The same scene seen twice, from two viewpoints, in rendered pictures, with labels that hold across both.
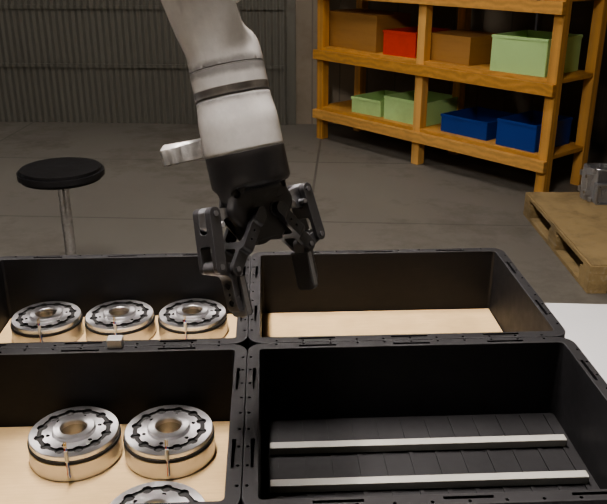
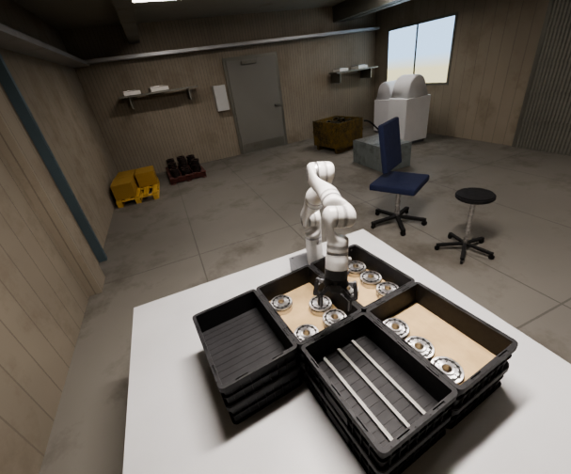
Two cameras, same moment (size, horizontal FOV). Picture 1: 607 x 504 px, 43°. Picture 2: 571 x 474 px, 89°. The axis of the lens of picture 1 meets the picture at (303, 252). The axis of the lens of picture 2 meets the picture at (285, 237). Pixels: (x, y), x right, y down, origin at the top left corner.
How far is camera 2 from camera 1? 77 cm
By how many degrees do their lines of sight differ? 61
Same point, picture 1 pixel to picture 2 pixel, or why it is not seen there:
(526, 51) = not seen: outside the picture
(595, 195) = not seen: outside the picture
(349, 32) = not seen: outside the picture
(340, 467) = (359, 360)
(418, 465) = (377, 379)
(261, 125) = (333, 265)
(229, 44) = (330, 242)
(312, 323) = (423, 316)
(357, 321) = (439, 326)
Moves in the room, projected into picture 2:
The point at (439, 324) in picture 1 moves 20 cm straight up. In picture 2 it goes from (468, 350) to (480, 309)
